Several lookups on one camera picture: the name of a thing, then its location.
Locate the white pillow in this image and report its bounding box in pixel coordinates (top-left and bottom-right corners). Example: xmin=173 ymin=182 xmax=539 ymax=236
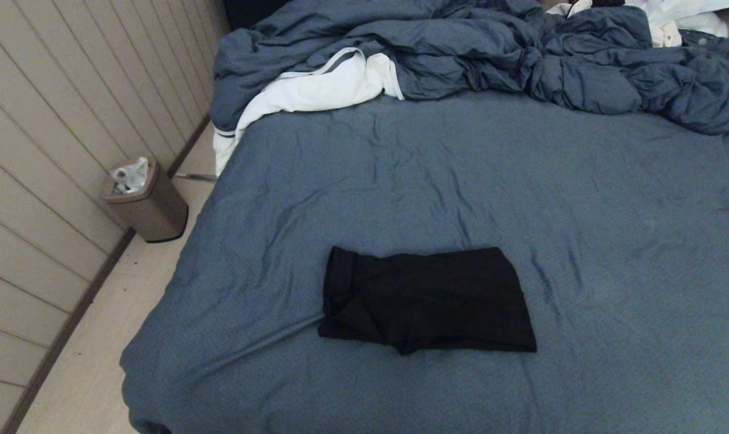
xmin=636 ymin=0 xmax=729 ymax=32

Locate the brown trash bin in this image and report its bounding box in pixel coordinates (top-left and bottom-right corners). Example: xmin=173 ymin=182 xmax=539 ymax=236
xmin=101 ymin=158 xmax=189 ymax=243

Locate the blue bed sheet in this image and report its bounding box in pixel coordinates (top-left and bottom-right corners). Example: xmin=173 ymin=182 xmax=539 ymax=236
xmin=119 ymin=90 xmax=729 ymax=434

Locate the white garment with grey stripe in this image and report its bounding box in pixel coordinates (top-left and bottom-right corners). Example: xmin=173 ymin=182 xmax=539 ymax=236
xmin=213 ymin=47 xmax=405 ymax=177

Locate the black moon print t-shirt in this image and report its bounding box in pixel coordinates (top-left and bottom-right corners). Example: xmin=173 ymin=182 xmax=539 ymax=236
xmin=318 ymin=246 xmax=537 ymax=356

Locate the crumpled blue duvet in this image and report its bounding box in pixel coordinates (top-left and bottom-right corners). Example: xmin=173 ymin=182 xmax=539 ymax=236
xmin=210 ymin=0 xmax=729 ymax=136

